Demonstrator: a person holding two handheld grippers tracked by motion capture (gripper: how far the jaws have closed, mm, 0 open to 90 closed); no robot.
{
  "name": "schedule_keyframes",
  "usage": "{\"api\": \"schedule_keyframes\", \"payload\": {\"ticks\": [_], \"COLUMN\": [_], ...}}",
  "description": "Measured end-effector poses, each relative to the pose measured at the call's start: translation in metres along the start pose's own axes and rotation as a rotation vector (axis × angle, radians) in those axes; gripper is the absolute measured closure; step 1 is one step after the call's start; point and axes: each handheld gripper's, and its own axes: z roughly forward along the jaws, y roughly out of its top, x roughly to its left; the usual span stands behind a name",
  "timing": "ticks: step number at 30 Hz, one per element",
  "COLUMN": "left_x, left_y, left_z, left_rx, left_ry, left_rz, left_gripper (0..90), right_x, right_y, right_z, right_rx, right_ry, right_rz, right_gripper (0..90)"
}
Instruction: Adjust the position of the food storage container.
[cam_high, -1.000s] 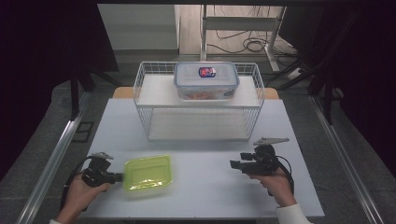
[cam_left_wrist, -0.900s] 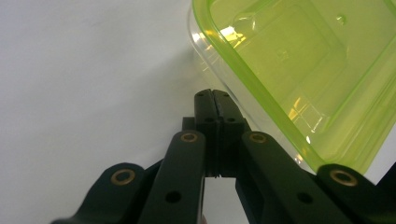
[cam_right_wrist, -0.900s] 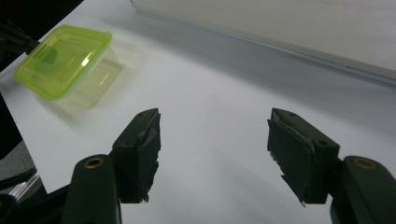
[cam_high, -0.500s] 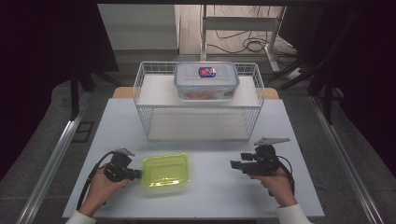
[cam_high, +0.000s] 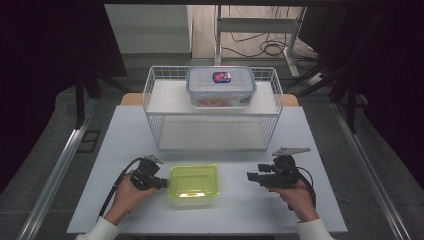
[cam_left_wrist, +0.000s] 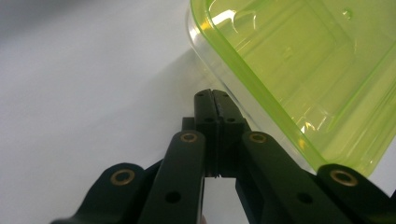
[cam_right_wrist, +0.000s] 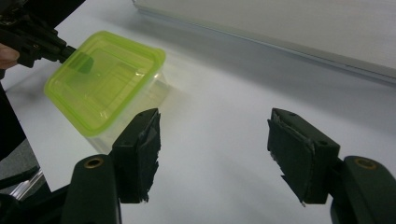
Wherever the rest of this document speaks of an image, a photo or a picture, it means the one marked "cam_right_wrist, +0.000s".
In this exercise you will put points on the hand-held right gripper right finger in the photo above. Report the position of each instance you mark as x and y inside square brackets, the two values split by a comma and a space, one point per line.
[302, 155]

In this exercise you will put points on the clear container with green lid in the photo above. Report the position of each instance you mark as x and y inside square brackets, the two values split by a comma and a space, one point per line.
[102, 87]

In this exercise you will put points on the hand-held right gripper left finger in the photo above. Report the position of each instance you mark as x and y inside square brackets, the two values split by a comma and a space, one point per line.
[134, 161]

